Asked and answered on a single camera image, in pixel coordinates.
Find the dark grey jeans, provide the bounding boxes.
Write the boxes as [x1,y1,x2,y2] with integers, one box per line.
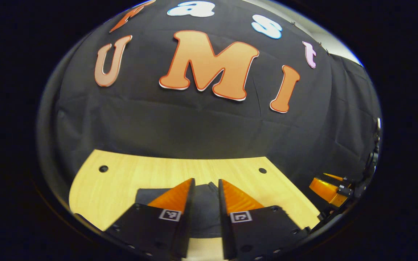
[135,182,228,239]

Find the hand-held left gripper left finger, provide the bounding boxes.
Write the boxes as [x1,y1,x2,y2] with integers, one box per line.
[105,178,196,260]

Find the black backdrop cloth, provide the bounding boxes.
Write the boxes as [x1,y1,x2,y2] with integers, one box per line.
[37,0,382,218]

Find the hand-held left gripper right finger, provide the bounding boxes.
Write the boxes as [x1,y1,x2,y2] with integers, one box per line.
[218,178,312,261]

